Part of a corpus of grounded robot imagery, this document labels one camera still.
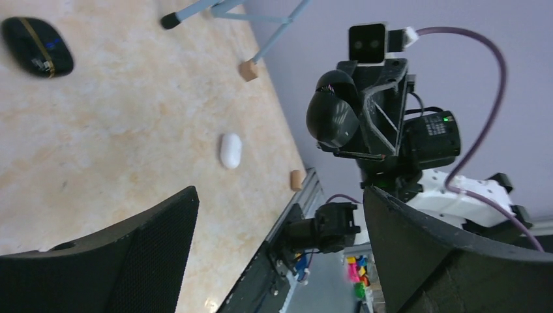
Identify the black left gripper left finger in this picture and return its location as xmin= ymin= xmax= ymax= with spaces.
xmin=1 ymin=186 xmax=200 ymax=312

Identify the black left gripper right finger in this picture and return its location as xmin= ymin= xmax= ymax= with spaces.
xmin=363 ymin=186 xmax=552 ymax=312

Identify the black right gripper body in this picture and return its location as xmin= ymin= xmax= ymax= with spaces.
xmin=320 ymin=58 xmax=409 ymax=162

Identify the black oval charging case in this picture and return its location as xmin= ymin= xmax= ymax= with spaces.
xmin=306 ymin=69 xmax=359 ymax=149

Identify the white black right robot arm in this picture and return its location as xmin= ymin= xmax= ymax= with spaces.
xmin=306 ymin=59 xmax=531 ymax=243

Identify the white oval charging case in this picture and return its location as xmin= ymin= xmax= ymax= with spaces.
xmin=219 ymin=133 xmax=243 ymax=170

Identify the black case with gold band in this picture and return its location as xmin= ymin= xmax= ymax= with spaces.
xmin=1 ymin=16 xmax=75 ymax=78

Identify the small wooden cylinder block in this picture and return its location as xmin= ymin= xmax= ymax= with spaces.
xmin=290 ymin=170 xmax=304 ymax=192

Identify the wooden block under tripod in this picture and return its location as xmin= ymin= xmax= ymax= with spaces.
xmin=238 ymin=59 xmax=258 ymax=82

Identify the light blue tripod stand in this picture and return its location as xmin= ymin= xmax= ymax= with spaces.
xmin=160 ymin=0 xmax=311 ymax=63

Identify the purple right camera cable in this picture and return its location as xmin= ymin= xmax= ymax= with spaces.
xmin=323 ymin=26 xmax=545 ymax=253

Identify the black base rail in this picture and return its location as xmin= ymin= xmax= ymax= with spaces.
xmin=217 ymin=168 xmax=324 ymax=313

